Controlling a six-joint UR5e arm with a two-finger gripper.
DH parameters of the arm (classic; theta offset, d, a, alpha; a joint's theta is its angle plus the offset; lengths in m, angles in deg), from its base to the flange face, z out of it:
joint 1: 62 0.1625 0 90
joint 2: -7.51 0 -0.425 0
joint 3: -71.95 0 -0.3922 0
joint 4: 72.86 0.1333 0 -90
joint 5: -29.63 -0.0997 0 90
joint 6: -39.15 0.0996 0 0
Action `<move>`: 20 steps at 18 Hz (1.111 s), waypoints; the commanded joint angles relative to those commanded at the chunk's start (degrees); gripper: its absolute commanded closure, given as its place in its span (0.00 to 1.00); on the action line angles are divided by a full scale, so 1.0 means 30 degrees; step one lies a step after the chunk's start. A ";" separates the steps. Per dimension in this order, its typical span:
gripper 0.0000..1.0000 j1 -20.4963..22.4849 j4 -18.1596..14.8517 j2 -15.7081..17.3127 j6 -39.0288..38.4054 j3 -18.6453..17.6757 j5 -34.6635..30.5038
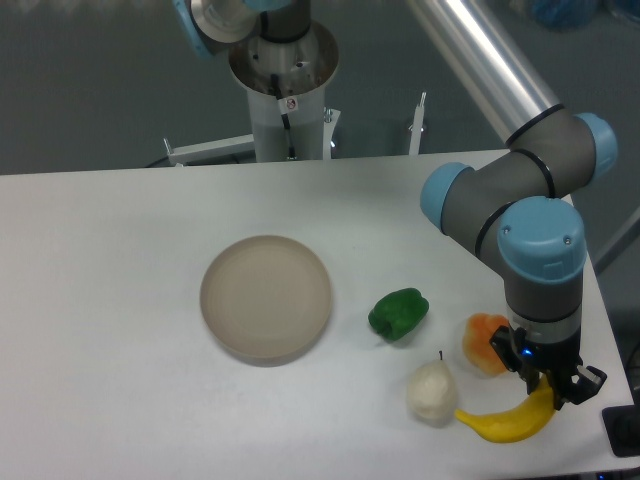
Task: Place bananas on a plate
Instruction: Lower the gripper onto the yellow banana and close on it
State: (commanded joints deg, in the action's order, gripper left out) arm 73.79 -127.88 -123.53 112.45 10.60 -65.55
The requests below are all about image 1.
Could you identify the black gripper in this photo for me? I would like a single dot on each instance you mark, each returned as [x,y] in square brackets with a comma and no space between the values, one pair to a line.
[571,382]

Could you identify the yellow banana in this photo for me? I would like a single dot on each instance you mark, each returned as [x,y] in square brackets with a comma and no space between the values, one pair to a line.
[516,424]

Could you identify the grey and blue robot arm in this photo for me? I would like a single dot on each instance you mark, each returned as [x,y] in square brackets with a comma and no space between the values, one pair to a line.
[510,214]

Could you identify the beige round plate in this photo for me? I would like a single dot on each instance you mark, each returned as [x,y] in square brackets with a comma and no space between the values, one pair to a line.
[266,299]

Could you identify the black device at edge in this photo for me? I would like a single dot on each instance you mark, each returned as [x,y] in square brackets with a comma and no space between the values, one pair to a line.
[622,428]

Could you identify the white pear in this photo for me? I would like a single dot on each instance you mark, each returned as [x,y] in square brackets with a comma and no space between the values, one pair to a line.
[431,393]

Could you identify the green bell pepper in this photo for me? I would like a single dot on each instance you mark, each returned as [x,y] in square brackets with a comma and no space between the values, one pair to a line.
[398,313]

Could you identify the blue plastic object background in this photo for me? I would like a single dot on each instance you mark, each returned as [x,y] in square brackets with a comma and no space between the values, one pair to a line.
[562,15]

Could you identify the white right bracket post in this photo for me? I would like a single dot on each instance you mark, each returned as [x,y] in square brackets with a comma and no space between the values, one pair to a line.
[417,126]

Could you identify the white left bracket bar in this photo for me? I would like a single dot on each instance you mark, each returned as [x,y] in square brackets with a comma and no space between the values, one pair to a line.
[210,153]

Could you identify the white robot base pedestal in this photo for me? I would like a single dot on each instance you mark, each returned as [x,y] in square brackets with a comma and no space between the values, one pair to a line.
[285,85]

